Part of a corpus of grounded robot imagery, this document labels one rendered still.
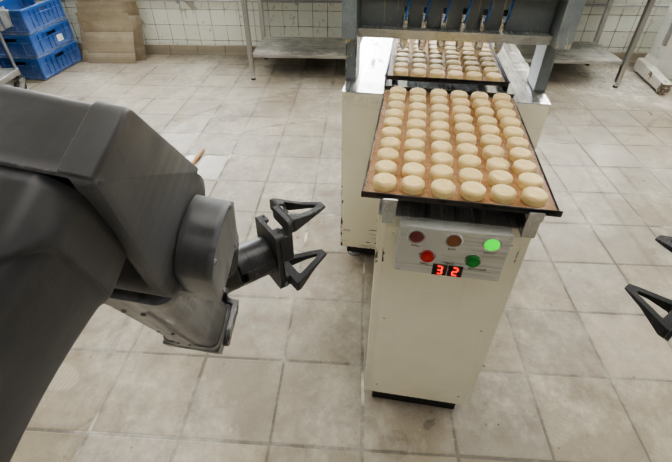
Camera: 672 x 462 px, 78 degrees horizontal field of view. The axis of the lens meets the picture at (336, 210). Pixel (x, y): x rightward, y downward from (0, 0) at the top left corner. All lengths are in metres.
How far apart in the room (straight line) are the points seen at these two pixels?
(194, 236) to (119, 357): 1.70
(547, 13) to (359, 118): 0.69
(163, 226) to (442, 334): 1.11
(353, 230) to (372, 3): 0.93
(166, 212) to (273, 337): 1.60
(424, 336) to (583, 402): 0.75
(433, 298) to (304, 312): 0.81
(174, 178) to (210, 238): 0.03
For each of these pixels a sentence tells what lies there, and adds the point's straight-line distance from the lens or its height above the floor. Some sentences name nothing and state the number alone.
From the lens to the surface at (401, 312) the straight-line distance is 1.17.
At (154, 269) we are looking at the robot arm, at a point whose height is 1.31.
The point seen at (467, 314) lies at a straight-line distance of 1.17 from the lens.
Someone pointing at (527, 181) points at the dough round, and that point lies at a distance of 0.97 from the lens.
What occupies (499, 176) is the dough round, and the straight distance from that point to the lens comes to 0.97.
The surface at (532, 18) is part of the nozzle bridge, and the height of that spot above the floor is 1.09.
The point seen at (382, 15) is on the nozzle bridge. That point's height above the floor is 1.08.
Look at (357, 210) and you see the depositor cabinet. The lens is 1.81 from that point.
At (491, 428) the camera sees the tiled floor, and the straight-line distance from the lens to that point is 1.64.
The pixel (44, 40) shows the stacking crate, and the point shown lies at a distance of 4.92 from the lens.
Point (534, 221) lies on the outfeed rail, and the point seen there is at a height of 0.88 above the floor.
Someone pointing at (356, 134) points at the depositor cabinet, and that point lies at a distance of 1.62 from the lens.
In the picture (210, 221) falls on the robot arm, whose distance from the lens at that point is 0.18.
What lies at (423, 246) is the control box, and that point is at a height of 0.78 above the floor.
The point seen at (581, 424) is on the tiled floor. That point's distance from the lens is 1.76.
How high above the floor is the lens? 1.42
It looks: 38 degrees down
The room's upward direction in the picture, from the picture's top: straight up
